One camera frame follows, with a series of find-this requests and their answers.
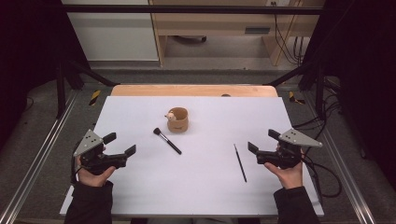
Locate person's left hand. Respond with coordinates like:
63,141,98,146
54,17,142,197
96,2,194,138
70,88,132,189
75,153,117,188

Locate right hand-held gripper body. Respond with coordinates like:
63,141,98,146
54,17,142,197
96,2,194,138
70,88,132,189
256,128,324,171

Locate black metal stand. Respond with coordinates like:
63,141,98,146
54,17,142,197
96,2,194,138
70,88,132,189
55,59,120,119
264,60,326,118

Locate aluminium rail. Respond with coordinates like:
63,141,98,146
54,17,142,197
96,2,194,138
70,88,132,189
303,91,377,224
0,90,80,224

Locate black horizontal frame bar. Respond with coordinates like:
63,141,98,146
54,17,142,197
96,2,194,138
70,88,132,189
62,4,325,16

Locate right hand-held gripper cable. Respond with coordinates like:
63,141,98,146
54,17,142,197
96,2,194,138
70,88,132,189
300,151,343,206

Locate brown cup with animal figure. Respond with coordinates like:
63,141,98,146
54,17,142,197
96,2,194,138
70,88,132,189
164,106,190,133

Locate black makeup brush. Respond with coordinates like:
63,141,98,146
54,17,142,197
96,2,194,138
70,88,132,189
152,127,183,156

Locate hanging black cables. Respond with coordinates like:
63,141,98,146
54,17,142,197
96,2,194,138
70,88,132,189
270,1,304,66

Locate thin black brush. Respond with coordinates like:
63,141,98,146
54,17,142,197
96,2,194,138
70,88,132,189
233,143,248,184

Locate white cabinet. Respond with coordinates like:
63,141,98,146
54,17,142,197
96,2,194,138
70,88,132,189
61,0,160,62

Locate light wooden desk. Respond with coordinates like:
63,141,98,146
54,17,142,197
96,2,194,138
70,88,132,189
148,0,326,67

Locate person's right hand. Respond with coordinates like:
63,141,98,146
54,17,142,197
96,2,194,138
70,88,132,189
264,145,304,190

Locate black floor cables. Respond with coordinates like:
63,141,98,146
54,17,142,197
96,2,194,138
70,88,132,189
292,77,342,153

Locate black curtain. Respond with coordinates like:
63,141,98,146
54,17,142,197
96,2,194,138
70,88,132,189
303,0,396,181
0,0,92,150

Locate yellow black striped tape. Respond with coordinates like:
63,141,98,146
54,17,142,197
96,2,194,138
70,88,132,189
288,91,306,105
89,89,102,106

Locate white board sheet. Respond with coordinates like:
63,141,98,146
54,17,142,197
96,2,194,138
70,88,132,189
59,95,325,217

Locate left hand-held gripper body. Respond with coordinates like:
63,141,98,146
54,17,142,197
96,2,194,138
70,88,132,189
73,129,129,175

